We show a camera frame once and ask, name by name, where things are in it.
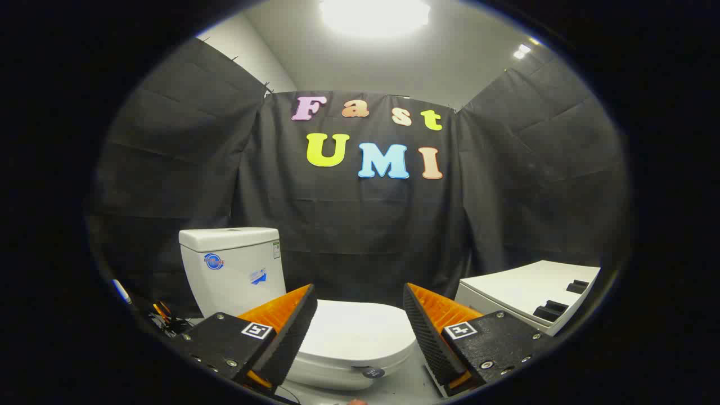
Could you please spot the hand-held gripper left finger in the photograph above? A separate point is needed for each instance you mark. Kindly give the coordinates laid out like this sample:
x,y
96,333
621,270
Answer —
x,y
292,343

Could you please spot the white drawer cabinet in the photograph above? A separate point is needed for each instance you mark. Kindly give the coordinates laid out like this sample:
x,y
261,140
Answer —
x,y
523,287

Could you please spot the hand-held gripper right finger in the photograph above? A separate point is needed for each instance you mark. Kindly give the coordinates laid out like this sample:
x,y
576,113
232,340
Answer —
x,y
427,337

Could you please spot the white toilet lid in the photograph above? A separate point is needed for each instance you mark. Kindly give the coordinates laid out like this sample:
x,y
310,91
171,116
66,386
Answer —
x,y
354,332

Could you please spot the white toilet with tank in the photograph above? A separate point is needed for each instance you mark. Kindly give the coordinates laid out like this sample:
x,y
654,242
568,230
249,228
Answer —
x,y
236,270

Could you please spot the small dark round tag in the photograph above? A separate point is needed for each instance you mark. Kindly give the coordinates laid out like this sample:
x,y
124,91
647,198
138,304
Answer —
x,y
373,372

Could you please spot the black backdrop cloth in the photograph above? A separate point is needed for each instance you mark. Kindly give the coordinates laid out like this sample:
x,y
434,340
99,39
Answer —
x,y
360,236

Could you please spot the small ceiling light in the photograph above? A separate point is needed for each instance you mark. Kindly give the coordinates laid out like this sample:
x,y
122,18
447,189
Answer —
x,y
521,52

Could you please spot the large round ceiling light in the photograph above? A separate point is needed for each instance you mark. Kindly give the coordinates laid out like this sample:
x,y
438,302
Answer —
x,y
374,16

